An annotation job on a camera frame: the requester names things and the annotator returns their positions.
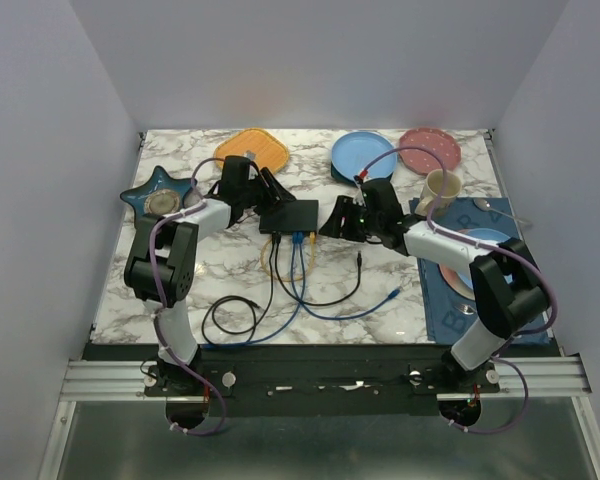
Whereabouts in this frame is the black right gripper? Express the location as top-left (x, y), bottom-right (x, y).
top-left (318, 195), bottom-right (382, 244)

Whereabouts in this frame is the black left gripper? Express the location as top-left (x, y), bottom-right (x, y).
top-left (239, 167), bottom-right (295, 219)

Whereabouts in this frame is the black network switch box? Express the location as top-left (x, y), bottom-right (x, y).
top-left (259, 200), bottom-right (319, 235)

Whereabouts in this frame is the yellow ethernet cable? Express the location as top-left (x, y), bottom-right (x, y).
top-left (258, 232), bottom-right (318, 281)

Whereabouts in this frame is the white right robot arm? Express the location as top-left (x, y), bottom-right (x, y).
top-left (319, 179), bottom-right (557, 392)

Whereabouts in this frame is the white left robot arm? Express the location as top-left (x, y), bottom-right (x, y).
top-left (124, 155), bottom-right (296, 395)

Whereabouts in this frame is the orange woven square plate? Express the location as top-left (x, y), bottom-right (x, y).
top-left (214, 128), bottom-right (290, 173)

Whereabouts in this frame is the blue round plate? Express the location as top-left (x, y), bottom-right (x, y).
top-left (331, 131), bottom-right (398, 170)

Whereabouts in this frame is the pink dotted plate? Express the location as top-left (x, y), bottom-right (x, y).
top-left (398, 127), bottom-right (462, 175)

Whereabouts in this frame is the cream ceramic mug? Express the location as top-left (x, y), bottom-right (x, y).
top-left (414, 169), bottom-right (463, 218)

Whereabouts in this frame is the blue star-shaped dish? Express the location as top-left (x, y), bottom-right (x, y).
top-left (119, 166), bottom-right (193, 223)

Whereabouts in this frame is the pink plate on placemat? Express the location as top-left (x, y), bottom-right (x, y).
top-left (438, 265), bottom-right (475, 300)

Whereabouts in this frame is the metal spoon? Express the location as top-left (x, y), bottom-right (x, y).
top-left (472, 198), bottom-right (534, 228)

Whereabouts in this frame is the dark blue placemat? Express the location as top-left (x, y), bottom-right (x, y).
top-left (407, 196), bottom-right (551, 345)

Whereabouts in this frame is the light blue plate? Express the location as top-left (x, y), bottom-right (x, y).
top-left (458, 228), bottom-right (510, 245)

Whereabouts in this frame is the metal fork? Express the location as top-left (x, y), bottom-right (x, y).
top-left (453, 303), bottom-right (477, 316)

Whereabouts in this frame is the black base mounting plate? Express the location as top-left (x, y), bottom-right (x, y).
top-left (63, 343), bottom-right (563, 425)

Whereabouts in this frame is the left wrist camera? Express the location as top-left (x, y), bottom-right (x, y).
top-left (244, 151), bottom-right (259, 171)

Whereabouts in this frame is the blue ethernet cable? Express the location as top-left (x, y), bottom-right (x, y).
top-left (199, 232), bottom-right (306, 349)
top-left (290, 232), bottom-right (402, 321)

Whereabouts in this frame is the aluminium rail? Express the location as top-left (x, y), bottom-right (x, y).
top-left (60, 352), bottom-right (591, 403)

